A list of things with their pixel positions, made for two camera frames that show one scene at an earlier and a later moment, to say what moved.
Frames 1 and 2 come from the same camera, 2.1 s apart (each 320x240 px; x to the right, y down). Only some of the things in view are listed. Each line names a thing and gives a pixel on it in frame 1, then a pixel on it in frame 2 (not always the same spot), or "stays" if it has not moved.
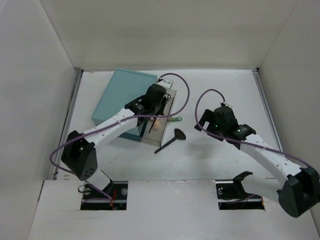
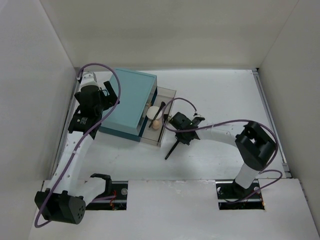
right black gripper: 208,116 → 179,136
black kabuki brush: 178,134 → 171,149
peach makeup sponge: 157,124 stays
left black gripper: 158,107 → 105,97
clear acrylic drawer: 153,131 stays
